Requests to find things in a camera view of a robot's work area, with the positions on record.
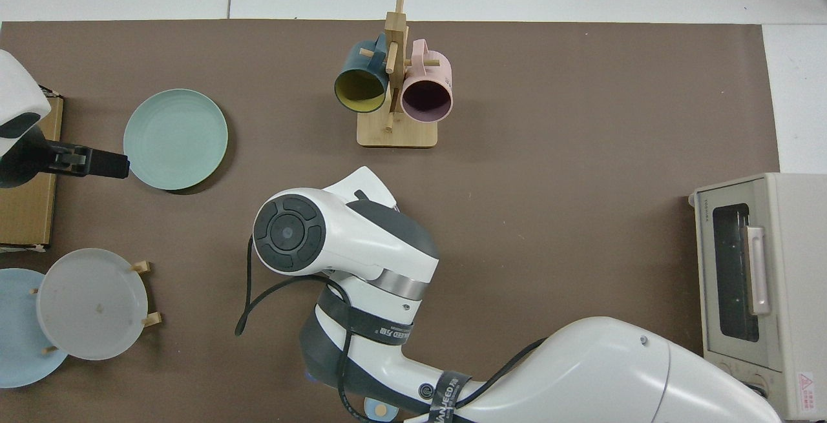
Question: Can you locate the wooden plate rack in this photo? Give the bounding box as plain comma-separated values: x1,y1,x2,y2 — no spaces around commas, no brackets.
31,259,163,355

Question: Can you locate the grey plate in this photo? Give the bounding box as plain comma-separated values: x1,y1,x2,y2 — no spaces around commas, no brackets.
36,248,149,361

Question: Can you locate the pale toaster oven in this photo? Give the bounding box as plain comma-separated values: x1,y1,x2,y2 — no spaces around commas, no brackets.
688,172,827,421

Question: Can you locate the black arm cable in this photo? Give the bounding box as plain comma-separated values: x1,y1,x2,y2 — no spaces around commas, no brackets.
234,236,362,423

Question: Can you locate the pink cup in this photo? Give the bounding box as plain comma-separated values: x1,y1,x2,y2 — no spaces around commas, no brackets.
400,39,454,123

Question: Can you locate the light teal plate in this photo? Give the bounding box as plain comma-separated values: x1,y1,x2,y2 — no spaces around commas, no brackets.
123,88,229,191

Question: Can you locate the light blue plate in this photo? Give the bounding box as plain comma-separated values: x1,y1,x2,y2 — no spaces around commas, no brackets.
0,268,68,389

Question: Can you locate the brown table cloth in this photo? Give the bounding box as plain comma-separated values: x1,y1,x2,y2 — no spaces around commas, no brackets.
0,19,781,423

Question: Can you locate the dark teal cup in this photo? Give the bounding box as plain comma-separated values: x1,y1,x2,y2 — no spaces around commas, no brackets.
333,32,391,114

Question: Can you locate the wire basket with wooden floor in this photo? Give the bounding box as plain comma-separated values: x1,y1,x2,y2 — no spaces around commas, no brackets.
0,87,65,254

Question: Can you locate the wooden cup stand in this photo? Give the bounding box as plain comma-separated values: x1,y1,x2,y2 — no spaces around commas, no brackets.
356,0,441,149

